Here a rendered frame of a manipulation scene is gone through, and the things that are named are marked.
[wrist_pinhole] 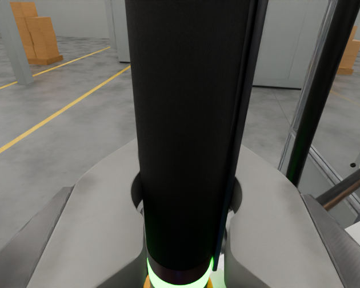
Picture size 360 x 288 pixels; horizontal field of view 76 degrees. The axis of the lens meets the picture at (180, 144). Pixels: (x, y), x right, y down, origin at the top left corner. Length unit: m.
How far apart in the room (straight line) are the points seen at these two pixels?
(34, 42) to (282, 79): 6.90
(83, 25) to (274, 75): 10.70
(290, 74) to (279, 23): 1.10
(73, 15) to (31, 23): 6.20
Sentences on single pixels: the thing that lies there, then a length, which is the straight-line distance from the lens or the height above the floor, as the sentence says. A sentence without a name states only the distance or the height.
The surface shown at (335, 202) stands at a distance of 0.30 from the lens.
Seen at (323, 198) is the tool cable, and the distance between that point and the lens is 0.27.
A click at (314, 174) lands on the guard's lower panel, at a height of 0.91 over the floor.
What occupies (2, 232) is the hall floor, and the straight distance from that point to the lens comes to 2.55.
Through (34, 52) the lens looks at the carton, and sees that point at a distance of 8.56.
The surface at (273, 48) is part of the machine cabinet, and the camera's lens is 5.71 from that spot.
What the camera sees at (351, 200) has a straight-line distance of 1.20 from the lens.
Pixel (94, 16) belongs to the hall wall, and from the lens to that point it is 13.84.
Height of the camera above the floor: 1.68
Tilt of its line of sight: 32 degrees down
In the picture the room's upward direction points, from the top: 1 degrees clockwise
